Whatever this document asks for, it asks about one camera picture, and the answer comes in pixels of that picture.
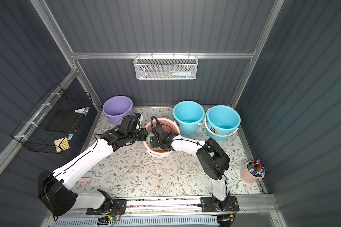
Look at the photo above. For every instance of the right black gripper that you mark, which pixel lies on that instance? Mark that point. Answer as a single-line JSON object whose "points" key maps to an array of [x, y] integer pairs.
{"points": [[155, 139]]}

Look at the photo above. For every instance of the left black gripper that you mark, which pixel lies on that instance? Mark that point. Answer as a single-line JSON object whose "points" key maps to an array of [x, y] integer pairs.
{"points": [[142, 135]]}

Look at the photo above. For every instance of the pink plastic bucket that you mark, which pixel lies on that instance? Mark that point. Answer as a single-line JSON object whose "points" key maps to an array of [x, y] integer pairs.
{"points": [[169, 126]]}

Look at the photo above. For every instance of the teal plastic bucket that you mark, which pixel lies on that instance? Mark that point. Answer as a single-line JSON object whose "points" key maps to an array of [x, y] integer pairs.
{"points": [[188, 115], [221, 122]]}

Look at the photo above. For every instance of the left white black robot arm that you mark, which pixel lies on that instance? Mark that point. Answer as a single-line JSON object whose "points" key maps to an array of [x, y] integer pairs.
{"points": [[56, 189]]}

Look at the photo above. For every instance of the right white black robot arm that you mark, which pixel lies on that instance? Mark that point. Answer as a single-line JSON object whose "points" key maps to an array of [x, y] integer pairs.
{"points": [[213, 159]]}

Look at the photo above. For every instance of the purple plastic bucket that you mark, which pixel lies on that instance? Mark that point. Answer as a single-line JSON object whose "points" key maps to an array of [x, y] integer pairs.
{"points": [[116, 108]]}

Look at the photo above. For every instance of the yellow sticky note pad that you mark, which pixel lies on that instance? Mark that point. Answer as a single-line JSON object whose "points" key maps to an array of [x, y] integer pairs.
{"points": [[61, 144]]}

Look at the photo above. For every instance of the white bottle in basket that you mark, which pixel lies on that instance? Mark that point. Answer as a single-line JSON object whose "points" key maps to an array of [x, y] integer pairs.
{"points": [[182, 74]]}

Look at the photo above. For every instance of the pink cup of markers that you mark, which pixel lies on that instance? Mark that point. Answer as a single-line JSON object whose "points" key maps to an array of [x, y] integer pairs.
{"points": [[253, 171]]}

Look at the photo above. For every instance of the white wire mesh basket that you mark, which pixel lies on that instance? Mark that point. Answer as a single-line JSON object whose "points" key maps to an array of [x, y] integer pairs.
{"points": [[151, 68]]}

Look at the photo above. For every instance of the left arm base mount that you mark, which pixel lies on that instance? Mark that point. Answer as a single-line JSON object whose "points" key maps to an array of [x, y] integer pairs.
{"points": [[109, 207]]}

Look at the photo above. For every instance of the black wire wall basket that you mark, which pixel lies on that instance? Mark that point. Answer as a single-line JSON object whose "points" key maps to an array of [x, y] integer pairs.
{"points": [[67, 113]]}

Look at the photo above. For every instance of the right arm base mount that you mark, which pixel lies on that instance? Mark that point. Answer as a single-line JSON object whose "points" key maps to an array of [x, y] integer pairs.
{"points": [[211, 204]]}

